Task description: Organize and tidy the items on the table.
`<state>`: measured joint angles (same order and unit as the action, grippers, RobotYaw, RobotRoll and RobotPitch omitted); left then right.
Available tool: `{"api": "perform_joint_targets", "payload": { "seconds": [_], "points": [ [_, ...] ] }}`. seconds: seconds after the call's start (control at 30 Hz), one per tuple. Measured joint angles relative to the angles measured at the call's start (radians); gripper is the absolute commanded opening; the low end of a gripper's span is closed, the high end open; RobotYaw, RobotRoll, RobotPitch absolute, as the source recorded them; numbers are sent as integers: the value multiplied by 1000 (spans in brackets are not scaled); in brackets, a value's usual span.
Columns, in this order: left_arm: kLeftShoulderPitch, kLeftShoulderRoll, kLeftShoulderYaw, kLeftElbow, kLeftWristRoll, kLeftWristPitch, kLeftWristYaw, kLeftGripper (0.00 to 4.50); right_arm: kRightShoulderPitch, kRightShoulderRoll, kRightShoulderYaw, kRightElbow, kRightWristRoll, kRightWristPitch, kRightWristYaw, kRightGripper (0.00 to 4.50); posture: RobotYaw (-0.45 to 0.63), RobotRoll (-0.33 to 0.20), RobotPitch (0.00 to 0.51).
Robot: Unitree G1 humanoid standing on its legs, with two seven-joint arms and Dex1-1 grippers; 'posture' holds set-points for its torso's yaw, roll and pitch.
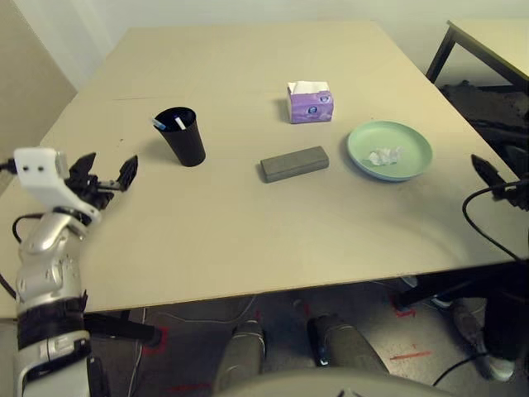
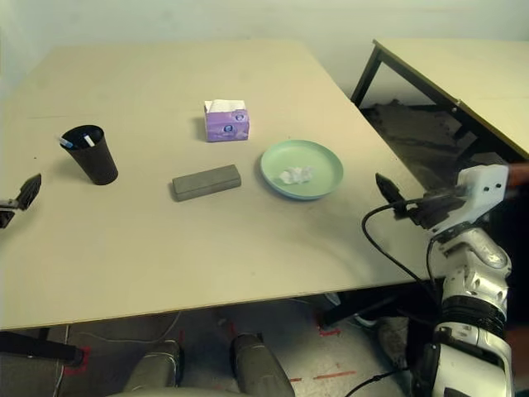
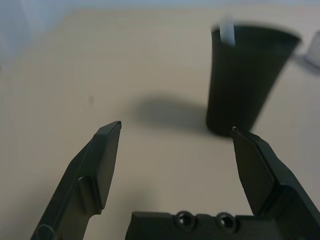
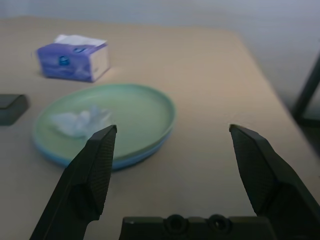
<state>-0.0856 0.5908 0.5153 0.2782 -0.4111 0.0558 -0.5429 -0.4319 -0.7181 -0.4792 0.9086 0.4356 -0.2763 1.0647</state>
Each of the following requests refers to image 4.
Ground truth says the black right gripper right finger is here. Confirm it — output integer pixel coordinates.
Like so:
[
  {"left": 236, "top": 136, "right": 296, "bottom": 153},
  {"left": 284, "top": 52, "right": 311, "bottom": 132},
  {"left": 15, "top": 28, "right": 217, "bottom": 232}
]
[{"left": 229, "top": 124, "right": 320, "bottom": 240}]

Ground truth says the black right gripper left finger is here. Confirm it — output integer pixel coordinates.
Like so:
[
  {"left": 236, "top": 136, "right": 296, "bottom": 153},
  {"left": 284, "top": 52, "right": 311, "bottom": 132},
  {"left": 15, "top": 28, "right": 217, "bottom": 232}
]
[{"left": 28, "top": 124, "right": 118, "bottom": 240}]

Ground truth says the white tissue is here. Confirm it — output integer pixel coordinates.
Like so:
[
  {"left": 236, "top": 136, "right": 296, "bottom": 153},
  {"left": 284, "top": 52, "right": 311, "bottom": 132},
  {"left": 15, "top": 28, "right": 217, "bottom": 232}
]
[{"left": 48, "top": 104, "right": 112, "bottom": 140}]

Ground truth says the light green plate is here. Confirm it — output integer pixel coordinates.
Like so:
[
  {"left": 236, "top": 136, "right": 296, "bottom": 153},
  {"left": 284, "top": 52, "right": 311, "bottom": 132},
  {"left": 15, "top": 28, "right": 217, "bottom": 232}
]
[{"left": 32, "top": 83, "right": 177, "bottom": 161}]

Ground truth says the grey glasses case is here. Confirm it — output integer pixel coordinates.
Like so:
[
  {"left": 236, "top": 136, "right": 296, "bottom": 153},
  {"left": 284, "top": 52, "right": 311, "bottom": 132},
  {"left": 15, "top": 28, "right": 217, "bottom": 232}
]
[{"left": 0, "top": 93, "right": 30, "bottom": 126}]

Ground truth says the light blue plate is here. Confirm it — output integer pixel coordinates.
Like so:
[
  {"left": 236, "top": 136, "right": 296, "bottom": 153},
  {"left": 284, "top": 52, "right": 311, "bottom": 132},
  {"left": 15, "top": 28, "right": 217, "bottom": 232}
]
[{"left": 31, "top": 129, "right": 176, "bottom": 172}]

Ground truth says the purple tissue pack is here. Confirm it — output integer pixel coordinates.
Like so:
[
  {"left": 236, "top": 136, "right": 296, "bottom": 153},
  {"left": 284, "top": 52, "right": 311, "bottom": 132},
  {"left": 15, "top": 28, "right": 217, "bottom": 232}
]
[{"left": 34, "top": 34, "right": 110, "bottom": 83}]

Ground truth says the side table with black frame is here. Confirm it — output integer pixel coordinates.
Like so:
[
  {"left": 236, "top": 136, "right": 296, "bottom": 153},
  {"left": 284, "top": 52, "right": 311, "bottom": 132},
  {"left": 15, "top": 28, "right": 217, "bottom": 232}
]
[{"left": 291, "top": 49, "right": 320, "bottom": 126}]

